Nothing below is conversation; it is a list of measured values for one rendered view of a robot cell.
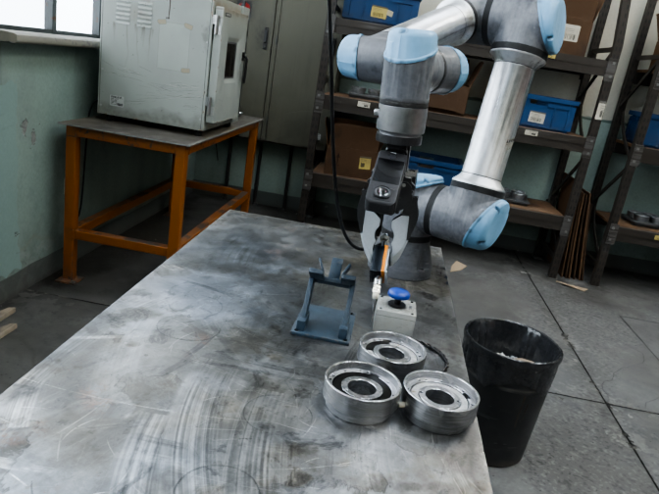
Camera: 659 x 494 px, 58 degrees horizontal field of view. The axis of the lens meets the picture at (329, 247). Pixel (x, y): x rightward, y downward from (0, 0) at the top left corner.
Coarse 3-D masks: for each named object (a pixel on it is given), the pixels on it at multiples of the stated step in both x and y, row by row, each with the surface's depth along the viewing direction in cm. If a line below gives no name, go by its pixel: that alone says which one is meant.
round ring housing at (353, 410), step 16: (336, 368) 85; (352, 368) 86; (368, 368) 86; (352, 384) 84; (368, 384) 84; (400, 384) 82; (336, 400) 78; (352, 400) 77; (368, 400) 77; (384, 400) 77; (336, 416) 79; (352, 416) 77; (368, 416) 77; (384, 416) 78
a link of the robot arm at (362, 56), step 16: (448, 0) 123; (464, 0) 122; (480, 0) 123; (432, 16) 115; (448, 16) 118; (464, 16) 121; (480, 16) 124; (384, 32) 105; (448, 32) 117; (464, 32) 123; (480, 32) 126; (352, 48) 102; (368, 48) 101; (384, 48) 99; (352, 64) 103; (368, 64) 101; (368, 80) 104
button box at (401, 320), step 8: (384, 296) 111; (384, 304) 107; (392, 304) 107; (400, 304) 107; (408, 304) 109; (376, 312) 105; (384, 312) 105; (392, 312) 104; (400, 312) 105; (408, 312) 106; (376, 320) 105; (384, 320) 105; (392, 320) 105; (400, 320) 105; (408, 320) 105; (376, 328) 106; (384, 328) 106; (392, 328) 105; (400, 328) 105; (408, 328) 105
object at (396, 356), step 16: (368, 336) 96; (384, 336) 97; (400, 336) 97; (368, 352) 89; (384, 352) 95; (400, 352) 94; (416, 352) 95; (384, 368) 88; (400, 368) 88; (416, 368) 89
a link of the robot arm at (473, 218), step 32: (512, 0) 120; (544, 0) 117; (512, 32) 120; (544, 32) 117; (512, 64) 121; (544, 64) 123; (512, 96) 122; (480, 128) 125; (512, 128) 124; (480, 160) 124; (448, 192) 128; (480, 192) 123; (448, 224) 126; (480, 224) 122
